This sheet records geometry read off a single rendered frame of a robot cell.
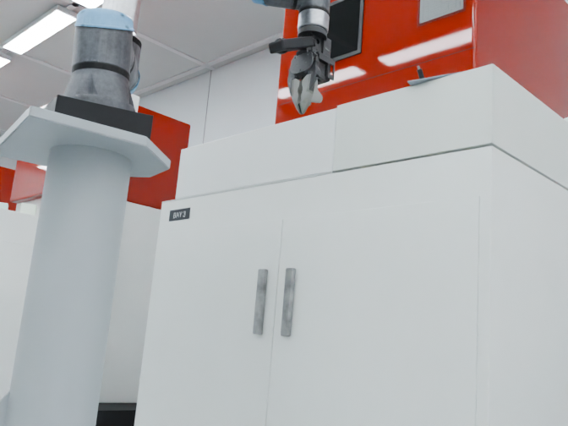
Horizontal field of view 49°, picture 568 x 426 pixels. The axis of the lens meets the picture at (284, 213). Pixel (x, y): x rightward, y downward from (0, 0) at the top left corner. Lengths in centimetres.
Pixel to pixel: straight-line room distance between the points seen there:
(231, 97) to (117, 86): 398
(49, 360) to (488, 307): 76
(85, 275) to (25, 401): 24
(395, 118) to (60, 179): 65
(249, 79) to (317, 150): 384
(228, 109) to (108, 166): 403
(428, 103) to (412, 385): 51
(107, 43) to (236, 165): 42
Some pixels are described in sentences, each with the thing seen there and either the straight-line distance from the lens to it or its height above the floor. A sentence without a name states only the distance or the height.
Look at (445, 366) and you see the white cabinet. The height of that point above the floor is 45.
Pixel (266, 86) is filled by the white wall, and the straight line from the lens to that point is 498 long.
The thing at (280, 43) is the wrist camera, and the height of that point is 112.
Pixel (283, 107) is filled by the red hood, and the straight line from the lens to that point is 236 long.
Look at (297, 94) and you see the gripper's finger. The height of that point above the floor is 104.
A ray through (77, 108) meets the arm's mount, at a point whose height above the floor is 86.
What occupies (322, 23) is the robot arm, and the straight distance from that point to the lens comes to 157.
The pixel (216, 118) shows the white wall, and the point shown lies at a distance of 534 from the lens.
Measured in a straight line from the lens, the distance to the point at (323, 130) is 136.
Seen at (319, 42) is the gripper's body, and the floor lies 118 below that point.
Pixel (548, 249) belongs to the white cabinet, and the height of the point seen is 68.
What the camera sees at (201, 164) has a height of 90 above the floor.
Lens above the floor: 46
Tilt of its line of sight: 12 degrees up
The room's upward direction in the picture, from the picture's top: 5 degrees clockwise
